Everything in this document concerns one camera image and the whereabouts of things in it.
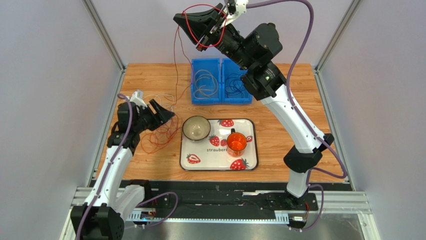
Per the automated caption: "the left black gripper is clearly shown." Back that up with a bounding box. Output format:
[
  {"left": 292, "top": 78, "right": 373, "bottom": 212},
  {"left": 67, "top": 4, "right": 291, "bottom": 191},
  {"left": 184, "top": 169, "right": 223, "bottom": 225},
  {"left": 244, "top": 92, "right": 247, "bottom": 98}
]
[{"left": 133, "top": 99, "right": 175, "bottom": 134}]

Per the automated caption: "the red cable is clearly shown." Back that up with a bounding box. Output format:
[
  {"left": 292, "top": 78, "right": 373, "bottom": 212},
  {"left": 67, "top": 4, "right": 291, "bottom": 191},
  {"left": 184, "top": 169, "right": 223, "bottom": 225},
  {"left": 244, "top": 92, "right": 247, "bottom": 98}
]
[{"left": 139, "top": 3, "right": 229, "bottom": 155}]

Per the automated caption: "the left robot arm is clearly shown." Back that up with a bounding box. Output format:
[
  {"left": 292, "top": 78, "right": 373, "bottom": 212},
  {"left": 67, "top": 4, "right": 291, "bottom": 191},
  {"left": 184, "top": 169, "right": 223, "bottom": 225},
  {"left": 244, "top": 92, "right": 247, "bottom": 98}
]
[{"left": 70, "top": 99, "right": 175, "bottom": 240}]

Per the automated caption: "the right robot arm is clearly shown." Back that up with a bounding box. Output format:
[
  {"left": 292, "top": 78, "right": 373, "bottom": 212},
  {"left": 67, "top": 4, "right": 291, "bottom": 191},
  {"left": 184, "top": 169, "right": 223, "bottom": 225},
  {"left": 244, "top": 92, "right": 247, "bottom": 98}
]
[{"left": 173, "top": 0, "right": 334, "bottom": 198}]

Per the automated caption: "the beige ceramic bowl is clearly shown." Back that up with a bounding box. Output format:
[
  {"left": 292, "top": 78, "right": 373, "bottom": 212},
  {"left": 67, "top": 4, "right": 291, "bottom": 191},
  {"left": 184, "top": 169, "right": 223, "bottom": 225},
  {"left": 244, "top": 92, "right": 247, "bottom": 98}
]
[{"left": 182, "top": 115, "right": 211, "bottom": 141}]

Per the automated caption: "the left blue plastic bin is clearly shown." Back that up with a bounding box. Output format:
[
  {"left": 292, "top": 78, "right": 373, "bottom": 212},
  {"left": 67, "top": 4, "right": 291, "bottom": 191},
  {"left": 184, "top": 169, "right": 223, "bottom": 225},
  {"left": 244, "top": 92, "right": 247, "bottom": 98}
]
[{"left": 190, "top": 58, "right": 222, "bottom": 105}]

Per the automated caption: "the blue plastic bin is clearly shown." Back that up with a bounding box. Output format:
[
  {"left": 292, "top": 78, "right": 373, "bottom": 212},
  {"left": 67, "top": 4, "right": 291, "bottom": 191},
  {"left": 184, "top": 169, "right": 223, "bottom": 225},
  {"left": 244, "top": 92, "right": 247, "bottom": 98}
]
[
  {"left": 221, "top": 58, "right": 253, "bottom": 105},
  {"left": 190, "top": 58, "right": 222, "bottom": 105}
]

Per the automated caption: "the strawberry print tray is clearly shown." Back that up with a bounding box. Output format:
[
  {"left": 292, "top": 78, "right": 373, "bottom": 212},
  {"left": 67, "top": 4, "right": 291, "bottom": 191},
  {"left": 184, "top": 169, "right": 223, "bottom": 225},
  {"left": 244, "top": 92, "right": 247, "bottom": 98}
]
[{"left": 180, "top": 118, "right": 259, "bottom": 171}]

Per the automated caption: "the right blue plastic bin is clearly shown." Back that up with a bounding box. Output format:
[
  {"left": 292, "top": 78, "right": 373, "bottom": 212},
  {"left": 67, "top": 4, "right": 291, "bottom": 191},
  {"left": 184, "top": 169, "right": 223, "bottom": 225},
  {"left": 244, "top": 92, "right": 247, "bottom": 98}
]
[{"left": 221, "top": 58, "right": 253, "bottom": 105}]

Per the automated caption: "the orange transparent mug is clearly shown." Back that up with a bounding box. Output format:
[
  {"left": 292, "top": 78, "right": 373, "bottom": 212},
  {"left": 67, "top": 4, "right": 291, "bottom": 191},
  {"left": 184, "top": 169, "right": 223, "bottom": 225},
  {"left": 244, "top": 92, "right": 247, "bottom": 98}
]
[{"left": 226, "top": 128, "right": 248, "bottom": 157}]

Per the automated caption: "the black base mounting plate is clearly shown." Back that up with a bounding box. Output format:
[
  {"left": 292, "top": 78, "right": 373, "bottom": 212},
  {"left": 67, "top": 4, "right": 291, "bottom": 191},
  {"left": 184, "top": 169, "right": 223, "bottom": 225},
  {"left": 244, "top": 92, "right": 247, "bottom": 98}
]
[{"left": 107, "top": 178, "right": 353, "bottom": 221}]

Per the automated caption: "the white cable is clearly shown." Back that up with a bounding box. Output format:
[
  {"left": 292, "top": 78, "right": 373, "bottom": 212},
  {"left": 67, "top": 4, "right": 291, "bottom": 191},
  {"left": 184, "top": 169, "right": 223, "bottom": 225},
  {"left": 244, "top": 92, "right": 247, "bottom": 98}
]
[{"left": 141, "top": 93, "right": 177, "bottom": 112}]

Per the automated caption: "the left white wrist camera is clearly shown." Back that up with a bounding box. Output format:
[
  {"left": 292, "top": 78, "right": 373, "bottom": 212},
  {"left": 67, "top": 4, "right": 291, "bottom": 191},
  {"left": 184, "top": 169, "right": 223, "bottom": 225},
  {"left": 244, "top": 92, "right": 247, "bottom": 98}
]
[{"left": 130, "top": 89, "right": 147, "bottom": 109}]

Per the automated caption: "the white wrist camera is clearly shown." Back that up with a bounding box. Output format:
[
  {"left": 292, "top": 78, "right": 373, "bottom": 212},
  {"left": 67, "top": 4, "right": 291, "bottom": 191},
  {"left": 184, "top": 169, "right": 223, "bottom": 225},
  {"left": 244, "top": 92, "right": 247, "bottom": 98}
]
[
  {"left": 130, "top": 89, "right": 147, "bottom": 109},
  {"left": 224, "top": 0, "right": 249, "bottom": 16}
]

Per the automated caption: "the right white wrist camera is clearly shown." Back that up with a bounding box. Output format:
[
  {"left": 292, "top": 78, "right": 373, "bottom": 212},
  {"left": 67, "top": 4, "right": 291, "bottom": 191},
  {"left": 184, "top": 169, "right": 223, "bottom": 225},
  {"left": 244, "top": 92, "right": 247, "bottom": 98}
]
[{"left": 224, "top": 0, "right": 249, "bottom": 16}]

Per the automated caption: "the dark blue cable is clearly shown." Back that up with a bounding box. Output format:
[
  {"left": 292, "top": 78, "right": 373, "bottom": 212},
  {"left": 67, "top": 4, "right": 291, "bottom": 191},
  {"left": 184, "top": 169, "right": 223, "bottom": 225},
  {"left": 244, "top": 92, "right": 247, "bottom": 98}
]
[{"left": 224, "top": 71, "right": 249, "bottom": 98}]

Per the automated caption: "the aluminium frame rail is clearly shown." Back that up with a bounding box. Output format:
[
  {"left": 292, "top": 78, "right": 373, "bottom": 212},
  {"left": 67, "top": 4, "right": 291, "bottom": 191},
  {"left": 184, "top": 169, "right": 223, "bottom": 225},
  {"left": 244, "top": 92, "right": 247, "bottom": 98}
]
[{"left": 59, "top": 186, "right": 382, "bottom": 240}]

